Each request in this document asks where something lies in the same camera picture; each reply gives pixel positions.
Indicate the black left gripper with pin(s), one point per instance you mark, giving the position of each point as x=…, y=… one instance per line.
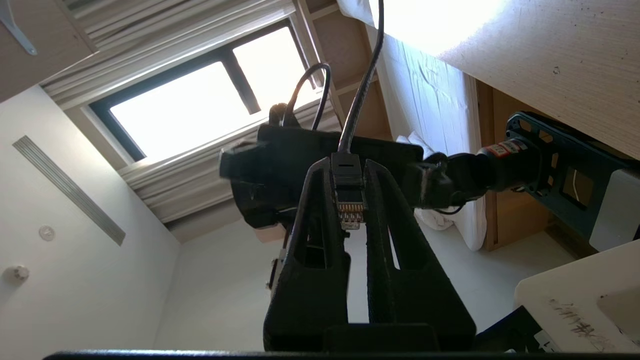
x=260, y=195

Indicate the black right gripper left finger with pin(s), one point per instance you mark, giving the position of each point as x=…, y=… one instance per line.
x=310, y=290

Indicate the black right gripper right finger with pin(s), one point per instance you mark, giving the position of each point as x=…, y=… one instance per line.
x=415, y=295

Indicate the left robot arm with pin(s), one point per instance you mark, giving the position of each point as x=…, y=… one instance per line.
x=500, y=170

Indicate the dark framed window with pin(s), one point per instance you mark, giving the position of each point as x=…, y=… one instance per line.
x=190, y=100

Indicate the wooden bedside cabinet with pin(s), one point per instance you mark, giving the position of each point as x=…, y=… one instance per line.
x=510, y=220

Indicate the wooden shelf unit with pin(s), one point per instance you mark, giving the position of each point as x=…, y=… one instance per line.
x=340, y=45

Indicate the white ceiling air vent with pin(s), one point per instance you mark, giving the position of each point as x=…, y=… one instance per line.
x=70, y=192

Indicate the round white smoke detector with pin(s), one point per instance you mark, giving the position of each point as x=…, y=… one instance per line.
x=46, y=233

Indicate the white ceiling sprinkler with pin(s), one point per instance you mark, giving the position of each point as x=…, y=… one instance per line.
x=17, y=273

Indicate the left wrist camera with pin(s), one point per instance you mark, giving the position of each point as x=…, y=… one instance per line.
x=300, y=145

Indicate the grey metal bracket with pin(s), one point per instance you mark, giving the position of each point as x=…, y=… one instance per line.
x=15, y=30

